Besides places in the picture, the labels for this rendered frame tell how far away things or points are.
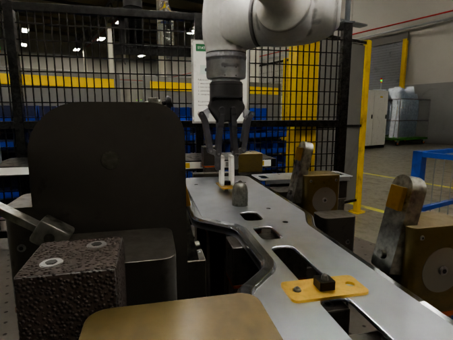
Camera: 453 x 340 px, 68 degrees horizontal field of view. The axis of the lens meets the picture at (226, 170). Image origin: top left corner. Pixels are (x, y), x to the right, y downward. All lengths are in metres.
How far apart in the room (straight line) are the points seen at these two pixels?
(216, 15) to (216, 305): 0.64
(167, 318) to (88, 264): 0.05
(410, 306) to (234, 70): 0.55
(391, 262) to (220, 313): 0.32
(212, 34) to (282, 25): 0.16
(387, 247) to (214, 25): 0.53
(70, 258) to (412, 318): 0.29
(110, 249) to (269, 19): 0.54
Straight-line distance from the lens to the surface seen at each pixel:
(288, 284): 0.38
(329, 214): 0.68
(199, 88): 1.32
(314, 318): 0.34
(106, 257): 0.21
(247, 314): 0.18
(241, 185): 0.66
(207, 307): 0.19
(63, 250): 0.23
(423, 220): 0.51
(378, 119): 13.06
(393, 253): 0.48
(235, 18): 0.74
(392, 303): 0.38
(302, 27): 0.68
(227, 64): 0.74
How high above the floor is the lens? 1.18
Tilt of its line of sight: 9 degrees down
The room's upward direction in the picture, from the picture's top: straight up
